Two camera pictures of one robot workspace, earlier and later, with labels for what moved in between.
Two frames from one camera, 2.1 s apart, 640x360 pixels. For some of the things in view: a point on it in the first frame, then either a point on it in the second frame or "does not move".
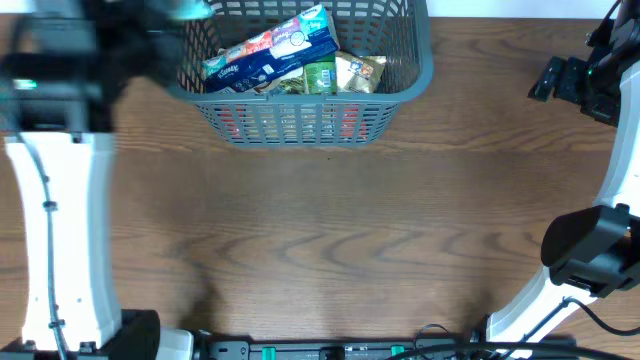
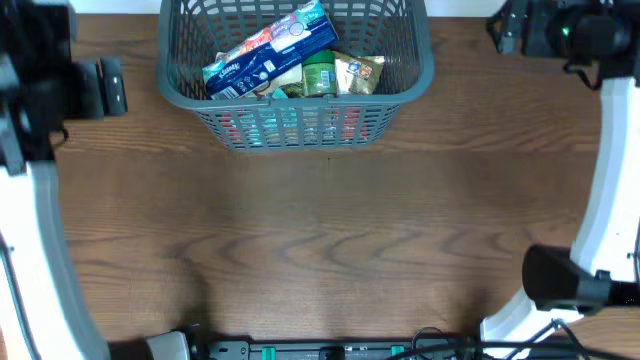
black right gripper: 565,89 -> 534,44
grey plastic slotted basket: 398,31 does not move
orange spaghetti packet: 293,123 does not move
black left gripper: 170,77 -> 90,80
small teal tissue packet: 191,9 -> 251,123
